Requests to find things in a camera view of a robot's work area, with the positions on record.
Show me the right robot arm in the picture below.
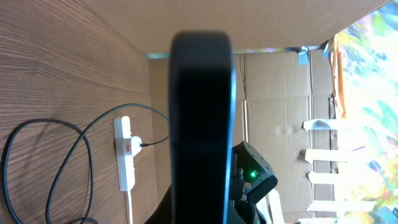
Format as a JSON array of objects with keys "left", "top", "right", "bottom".
[{"left": 227, "top": 141, "right": 278, "bottom": 224}]

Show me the colourful painted cloth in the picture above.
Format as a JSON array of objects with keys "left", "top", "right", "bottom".
[{"left": 330, "top": 1, "right": 397, "bottom": 223}]

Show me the blue Samsung Galaxy smartphone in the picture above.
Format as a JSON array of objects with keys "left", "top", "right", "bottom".
[{"left": 169, "top": 31, "right": 236, "bottom": 224}]

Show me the white charger plug adapter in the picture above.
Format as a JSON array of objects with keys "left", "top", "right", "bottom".
[{"left": 122, "top": 136, "right": 142, "bottom": 156}]

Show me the cardboard box wall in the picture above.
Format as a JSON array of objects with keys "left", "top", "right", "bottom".
[{"left": 148, "top": 46, "right": 340, "bottom": 223}]

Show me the white power strip cord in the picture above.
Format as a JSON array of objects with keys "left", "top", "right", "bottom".
[{"left": 126, "top": 190, "right": 134, "bottom": 224}]

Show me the white power strip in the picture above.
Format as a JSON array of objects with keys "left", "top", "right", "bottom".
[{"left": 114, "top": 116, "right": 135, "bottom": 191}]

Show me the black USB charging cable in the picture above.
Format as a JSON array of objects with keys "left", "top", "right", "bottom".
[{"left": 1, "top": 103, "right": 170, "bottom": 224}]

